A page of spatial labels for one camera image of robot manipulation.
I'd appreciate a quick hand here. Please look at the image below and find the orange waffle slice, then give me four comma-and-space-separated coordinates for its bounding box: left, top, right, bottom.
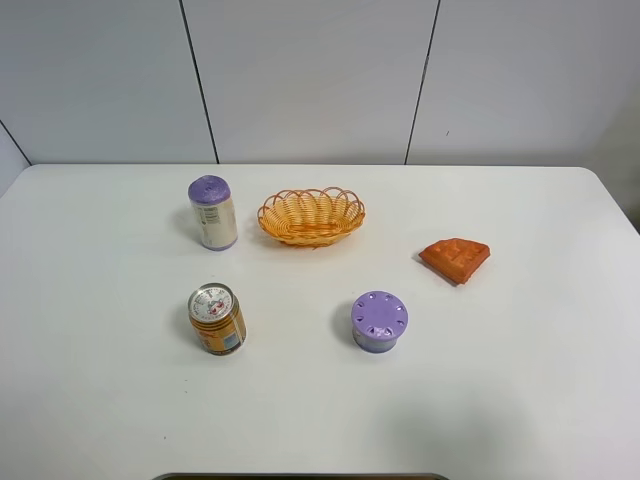
419, 238, 491, 285

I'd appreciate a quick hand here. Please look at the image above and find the orange woven wicker basket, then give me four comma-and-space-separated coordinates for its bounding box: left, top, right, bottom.
257, 187, 366, 248

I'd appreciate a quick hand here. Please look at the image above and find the purple lidded round container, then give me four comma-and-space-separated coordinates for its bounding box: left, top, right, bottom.
351, 291, 409, 354

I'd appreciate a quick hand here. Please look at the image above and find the purple-capped cream cylinder roll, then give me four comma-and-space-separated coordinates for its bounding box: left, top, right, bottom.
188, 175, 238, 251

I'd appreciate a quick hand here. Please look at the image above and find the orange drink can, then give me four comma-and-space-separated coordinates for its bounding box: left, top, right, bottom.
187, 283, 247, 356

